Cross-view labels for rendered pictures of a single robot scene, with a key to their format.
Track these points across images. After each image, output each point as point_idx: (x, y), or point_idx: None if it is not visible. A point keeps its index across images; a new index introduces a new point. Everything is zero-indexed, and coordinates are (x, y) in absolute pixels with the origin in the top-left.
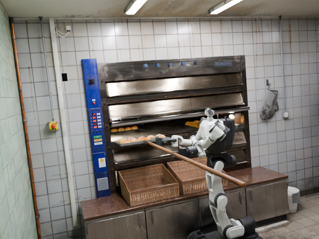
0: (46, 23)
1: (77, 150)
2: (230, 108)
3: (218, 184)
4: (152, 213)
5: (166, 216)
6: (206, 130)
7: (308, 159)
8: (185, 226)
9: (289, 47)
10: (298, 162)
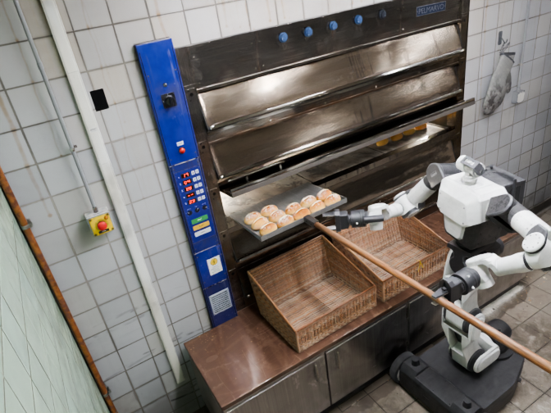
0: None
1: (161, 254)
2: (436, 102)
3: (472, 297)
4: (339, 353)
5: (359, 347)
6: (472, 211)
7: (535, 165)
8: (387, 351)
9: None
10: (521, 174)
